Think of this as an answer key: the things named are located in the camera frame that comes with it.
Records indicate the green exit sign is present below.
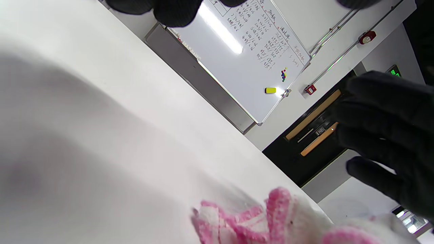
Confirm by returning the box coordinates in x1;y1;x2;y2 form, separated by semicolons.
387;64;402;79

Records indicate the wooden door handle bar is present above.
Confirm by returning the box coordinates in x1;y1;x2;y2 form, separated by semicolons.
285;89;342;141
300;121;339;157

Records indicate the red fire alarm bell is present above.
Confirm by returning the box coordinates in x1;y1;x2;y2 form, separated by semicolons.
358;30;377;45

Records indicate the person's left hand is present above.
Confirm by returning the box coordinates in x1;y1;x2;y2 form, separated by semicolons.
105;0;384;28

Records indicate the whiteboard on metal stand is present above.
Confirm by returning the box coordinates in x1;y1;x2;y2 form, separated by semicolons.
165;0;312;126

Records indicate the person's right hand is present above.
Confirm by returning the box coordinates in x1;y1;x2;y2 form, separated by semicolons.
327;70;434;221

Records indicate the white pink-edged dish cloth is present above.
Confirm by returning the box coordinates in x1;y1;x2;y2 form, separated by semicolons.
192;186;421;244

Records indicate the metal wall conduit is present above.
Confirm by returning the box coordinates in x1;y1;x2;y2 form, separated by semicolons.
308;0;405;89

